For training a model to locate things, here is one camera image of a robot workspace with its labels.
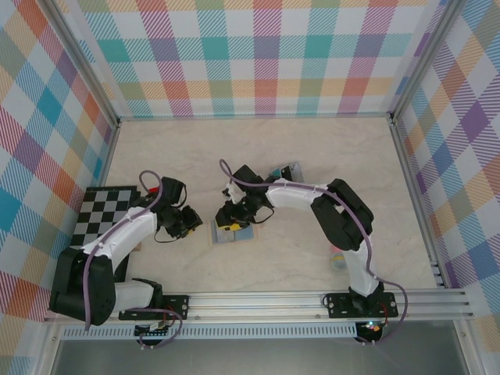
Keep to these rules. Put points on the beige leather card holder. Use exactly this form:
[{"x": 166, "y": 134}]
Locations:
[{"x": 246, "y": 235}]

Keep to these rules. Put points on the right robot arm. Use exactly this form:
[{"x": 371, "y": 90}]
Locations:
[{"x": 343, "y": 218}]

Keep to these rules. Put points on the teal plastic card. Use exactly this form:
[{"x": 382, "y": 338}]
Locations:
[{"x": 276, "y": 173}]

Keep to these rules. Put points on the red block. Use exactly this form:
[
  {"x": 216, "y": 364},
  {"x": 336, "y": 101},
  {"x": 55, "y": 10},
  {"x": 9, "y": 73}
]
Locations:
[{"x": 155, "y": 190}]

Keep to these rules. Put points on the small wooden block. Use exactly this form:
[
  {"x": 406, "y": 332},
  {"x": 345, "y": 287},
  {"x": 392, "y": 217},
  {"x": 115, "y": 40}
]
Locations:
[{"x": 137, "y": 247}]

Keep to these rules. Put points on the clear plastic box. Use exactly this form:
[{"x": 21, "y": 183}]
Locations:
[{"x": 295, "y": 172}]

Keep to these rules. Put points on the black grey checkerboard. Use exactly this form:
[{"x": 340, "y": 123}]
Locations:
[{"x": 101, "y": 207}]

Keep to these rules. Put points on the pink toy microphone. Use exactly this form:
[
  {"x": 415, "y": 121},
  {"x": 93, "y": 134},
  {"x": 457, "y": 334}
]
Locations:
[{"x": 336, "y": 263}]

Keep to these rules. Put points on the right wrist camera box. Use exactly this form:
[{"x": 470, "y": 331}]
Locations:
[{"x": 231, "y": 194}]

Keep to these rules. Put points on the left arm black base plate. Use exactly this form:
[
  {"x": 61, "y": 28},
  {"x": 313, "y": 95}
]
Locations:
[{"x": 177, "y": 306}]

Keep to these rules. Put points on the aluminium mounting rail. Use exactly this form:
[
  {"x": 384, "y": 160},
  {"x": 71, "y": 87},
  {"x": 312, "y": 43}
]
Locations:
[{"x": 254, "y": 304}]

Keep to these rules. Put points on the left aluminium floor rail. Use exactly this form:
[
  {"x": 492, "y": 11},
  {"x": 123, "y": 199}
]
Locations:
[{"x": 109, "y": 156}]

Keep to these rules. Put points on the aluminium floor rail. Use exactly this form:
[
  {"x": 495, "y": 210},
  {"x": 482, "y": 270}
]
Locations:
[
  {"x": 109, "y": 156},
  {"x": 410, "y": 176}
]

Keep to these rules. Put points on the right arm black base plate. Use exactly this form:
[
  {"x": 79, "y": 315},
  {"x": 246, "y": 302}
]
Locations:
[{"x": 340, "y": 306}]

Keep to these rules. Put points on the right aluminium floor rail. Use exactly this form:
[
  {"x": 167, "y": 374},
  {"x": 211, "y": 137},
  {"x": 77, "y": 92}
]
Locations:
[{"x": 410, "y": 176}]

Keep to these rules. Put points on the left aluminium frame post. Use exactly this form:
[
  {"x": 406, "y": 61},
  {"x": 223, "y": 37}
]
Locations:
[{"x": 84, "y": 66}]

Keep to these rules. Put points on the aluminium frame post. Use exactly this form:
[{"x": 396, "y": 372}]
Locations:
[
  {"x": 84, "y": 66},
  {"x": 426, "y": 62}
]

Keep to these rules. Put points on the right aluminium frame post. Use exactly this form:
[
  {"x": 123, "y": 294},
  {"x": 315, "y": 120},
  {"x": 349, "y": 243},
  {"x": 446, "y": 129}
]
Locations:
[{"x": 426, "y": 62}]

